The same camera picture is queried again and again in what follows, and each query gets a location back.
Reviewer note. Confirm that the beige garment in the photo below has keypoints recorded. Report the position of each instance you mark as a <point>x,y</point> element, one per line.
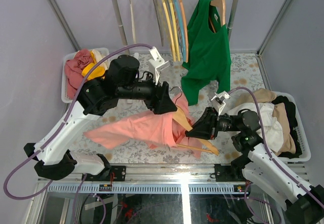
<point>263,95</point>

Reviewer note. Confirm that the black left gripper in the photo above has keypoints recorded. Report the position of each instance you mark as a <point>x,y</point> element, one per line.
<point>160,100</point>

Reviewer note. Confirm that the right wooden hanger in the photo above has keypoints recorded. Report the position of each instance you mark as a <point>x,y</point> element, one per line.
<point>221,6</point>

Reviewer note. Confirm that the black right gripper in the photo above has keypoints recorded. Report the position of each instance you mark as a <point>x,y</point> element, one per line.
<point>203,128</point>

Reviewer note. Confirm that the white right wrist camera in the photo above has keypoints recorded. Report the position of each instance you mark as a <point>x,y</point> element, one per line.
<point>219,100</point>

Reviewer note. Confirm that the white garment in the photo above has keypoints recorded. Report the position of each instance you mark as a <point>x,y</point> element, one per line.
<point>273,129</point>

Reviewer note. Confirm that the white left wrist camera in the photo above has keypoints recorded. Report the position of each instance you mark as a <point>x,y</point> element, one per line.
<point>157,64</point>

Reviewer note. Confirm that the cream plastic hanger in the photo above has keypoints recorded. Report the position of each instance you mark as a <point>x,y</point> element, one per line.
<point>132,22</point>

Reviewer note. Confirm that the green t shirt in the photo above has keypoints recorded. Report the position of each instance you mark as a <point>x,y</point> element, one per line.
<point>209,53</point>

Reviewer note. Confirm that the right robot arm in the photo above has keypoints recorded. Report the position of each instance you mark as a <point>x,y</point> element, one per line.
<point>301,201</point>

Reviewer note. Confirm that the yellow garment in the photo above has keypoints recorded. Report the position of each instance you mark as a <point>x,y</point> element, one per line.
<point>87,66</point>

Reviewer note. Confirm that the white right laundry basket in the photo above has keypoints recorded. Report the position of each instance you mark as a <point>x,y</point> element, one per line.
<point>302,139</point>

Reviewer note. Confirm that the blue plastic hanger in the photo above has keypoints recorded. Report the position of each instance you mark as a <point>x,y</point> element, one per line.
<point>177,13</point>

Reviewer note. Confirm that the cream garment in left basket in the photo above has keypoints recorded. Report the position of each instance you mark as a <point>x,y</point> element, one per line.
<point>97,57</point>

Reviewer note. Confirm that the grey plastic hanger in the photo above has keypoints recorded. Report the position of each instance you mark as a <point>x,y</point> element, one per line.
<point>159,22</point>

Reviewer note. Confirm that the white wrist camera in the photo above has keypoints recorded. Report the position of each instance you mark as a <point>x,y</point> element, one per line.
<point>219,100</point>
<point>157,64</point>

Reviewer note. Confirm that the dusty rose garment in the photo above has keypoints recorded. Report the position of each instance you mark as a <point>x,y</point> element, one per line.
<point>73,71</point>

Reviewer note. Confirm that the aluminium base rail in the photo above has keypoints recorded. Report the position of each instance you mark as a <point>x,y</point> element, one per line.
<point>157,179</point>

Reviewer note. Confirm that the white laundry basket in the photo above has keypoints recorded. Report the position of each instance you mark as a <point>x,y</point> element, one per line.
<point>64,97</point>
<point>302,139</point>

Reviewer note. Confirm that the salmon pink t shirt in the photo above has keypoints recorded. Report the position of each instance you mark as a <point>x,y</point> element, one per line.
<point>152,129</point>

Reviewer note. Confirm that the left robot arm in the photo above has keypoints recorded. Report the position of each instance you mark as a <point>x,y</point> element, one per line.
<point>54,160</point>

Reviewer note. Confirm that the yellow hanger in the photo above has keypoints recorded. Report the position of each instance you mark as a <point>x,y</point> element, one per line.
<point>167,25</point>
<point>173,27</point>

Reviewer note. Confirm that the black garment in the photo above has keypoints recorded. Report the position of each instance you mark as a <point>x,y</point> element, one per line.
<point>291,112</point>

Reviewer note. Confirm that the white left laundry basket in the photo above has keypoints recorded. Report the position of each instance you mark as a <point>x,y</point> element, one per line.
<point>64,97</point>

